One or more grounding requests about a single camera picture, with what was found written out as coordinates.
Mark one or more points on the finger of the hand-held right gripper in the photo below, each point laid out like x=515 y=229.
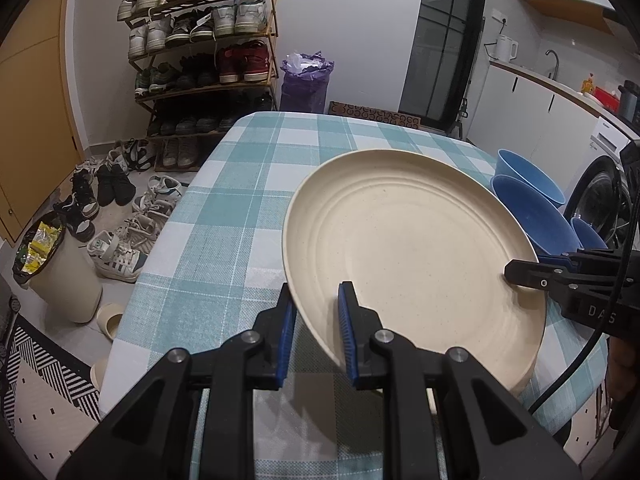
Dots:
x=535 y=275
x=555 y=258

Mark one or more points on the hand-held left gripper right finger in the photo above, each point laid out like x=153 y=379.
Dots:
x=347 y=330

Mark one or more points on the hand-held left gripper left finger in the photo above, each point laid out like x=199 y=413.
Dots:
x=287 y=340

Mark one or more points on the blue plastic bowl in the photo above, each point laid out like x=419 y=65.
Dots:
x=587 y=235
x=535 y=220
x=530 y=170

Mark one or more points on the person's right hand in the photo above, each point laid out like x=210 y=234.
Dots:
x=622 y=375

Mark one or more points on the white washing machine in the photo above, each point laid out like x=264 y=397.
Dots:
x=600 y=135

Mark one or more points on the teal checked tablecloth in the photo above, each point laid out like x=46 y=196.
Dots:
x=225 y=210

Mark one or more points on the white kitchen base cabinet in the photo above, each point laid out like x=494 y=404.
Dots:
x=515 y=110

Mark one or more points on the red container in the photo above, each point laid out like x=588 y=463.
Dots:
x=606 y=97

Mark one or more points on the black pressure cooker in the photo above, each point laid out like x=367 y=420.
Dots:
x=631 y=102

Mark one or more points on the yellow soap bottle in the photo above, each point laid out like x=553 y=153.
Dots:
x=587 y=86

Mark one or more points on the small beige floor dish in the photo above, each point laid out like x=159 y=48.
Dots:
x=98 y=375
x=111 y=322

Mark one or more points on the scattered shoes pile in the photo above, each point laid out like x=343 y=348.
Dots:
x=115 y=260

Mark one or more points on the chrome kitchen faucet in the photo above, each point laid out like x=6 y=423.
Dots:
x=555 y=62

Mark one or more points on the white electric kettle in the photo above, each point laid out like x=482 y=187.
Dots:
x=506 y=50

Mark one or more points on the brown patterned doormat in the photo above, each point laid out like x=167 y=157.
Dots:
x=375 y=112

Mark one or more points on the cream trash bin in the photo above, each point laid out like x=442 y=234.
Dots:
x=70 y=290

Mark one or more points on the black framed glass door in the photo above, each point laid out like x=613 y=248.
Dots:
x=440 y=45

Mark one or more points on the yellow snack wrappers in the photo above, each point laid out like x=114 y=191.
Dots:
x=40 y=247

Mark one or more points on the dark floor equipment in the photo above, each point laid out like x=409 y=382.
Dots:
x=9 y=325

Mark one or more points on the wooden shoe rack with shoes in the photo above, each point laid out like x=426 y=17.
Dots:
x=235 y=17

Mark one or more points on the yellow wooden door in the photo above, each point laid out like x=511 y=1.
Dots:
x=30 y=110

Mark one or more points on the white wall socket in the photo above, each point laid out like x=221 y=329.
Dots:
x=500 y=17

